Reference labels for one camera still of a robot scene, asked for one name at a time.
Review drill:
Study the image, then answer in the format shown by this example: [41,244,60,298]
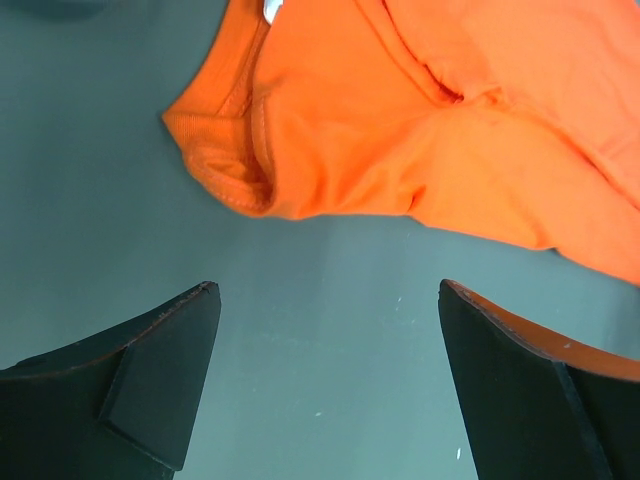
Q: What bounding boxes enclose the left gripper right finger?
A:
[438,280,639,480]

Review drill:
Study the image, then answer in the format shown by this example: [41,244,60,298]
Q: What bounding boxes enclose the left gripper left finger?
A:
[1,281,221,480]

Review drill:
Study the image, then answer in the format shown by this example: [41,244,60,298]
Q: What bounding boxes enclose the orange t shirt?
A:
[163,1,639,284]

